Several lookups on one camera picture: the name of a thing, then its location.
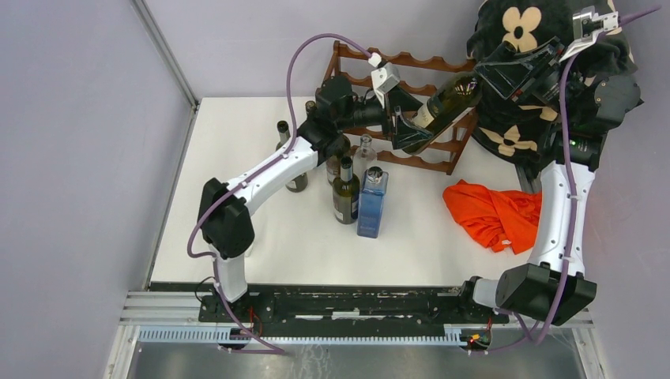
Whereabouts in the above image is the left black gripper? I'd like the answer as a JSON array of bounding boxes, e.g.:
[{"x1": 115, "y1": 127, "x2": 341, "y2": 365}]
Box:
[{"x1": 337, "y1": 84, "x2": 433, "y2": 149}]

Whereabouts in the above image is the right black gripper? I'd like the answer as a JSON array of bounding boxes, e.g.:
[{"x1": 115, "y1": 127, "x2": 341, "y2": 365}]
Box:
[{"x1": 477, "y1": 36, "x2": 589, "y2": 123}]

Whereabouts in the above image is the green wine bottle white label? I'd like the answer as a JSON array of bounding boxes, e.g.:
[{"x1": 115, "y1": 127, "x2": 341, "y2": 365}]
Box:
[{"x1": 402, "y1": 71, "x2": 482, "y2": 156}]

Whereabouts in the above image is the blue square bottle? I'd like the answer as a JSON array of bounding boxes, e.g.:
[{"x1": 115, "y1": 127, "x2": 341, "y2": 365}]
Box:
[{"x1": 357, "y1": 166, "x2": 388, "y2": 238}]

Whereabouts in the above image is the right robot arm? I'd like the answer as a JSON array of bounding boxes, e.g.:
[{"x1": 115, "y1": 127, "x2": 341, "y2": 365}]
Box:
[{"x1": 456, "y1": 38, "x2": 642, "y2": 326}]

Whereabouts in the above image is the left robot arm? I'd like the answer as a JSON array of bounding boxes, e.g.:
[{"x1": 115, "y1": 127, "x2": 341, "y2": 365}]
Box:
[{"x1": 195, "y1": 75, "x2": 427, "y2": 322}]

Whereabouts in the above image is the small clear glass bottle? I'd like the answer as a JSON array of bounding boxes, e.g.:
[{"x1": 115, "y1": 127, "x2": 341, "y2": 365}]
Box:
[{"x1": 352, "y1": 133, "x2": 377, "y2": 183}]

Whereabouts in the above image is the brown wooden wine rack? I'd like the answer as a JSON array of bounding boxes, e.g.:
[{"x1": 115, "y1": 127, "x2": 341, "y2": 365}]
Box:
[{"x1": 323, "y1": 40, "x2": 477, "y2": 175}]

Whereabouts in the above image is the green wine bottle middle back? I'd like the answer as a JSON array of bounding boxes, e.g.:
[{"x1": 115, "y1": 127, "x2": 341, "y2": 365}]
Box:
[{"x1": 326, "y1": 147, "x2": 351, "y2": 185}]

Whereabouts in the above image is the green wine bottle front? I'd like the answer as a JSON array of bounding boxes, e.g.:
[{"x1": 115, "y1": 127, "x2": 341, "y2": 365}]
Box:
[{"x1": 332, "y1": 156, "x2": 360, "y2": 224}]

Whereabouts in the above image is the clear bottle black cap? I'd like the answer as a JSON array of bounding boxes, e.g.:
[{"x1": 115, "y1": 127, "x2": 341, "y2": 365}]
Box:
[{"x1": 304, "y1": 100, "x2": 317, "y2": 117}]

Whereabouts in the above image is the green wine bottle far left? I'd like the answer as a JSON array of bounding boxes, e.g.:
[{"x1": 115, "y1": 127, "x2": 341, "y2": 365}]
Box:
[{"x1": 276, "y1": 120, "x2": 309, "y2": 193}]

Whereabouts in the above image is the black floral blanket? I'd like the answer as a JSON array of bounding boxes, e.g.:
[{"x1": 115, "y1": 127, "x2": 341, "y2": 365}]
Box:
[{"x1": 466, "y1": 1, "x2": 642, "y2": 173}]

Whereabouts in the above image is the orange cloth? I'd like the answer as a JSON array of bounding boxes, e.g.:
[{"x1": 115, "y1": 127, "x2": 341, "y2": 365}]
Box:
[{"x1": 442, "y1": 180, "x2": 542, "y2": 254}]

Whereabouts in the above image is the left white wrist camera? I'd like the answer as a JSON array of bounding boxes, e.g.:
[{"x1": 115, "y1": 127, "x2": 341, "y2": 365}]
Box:
[{"x1": 367, "y1": 52, "x2": 401, "y2": 109}]

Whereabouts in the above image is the black mounting rail base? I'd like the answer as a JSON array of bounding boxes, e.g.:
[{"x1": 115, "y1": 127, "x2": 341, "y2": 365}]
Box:
[{"x1": 149, "y1": 279, "x2": 509, "y2": 344}]

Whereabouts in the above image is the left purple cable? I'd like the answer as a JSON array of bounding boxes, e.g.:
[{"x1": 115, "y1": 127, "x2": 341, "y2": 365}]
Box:
[{"x1": 186, "y1": 33, "x2": 374, "y2": 355}]

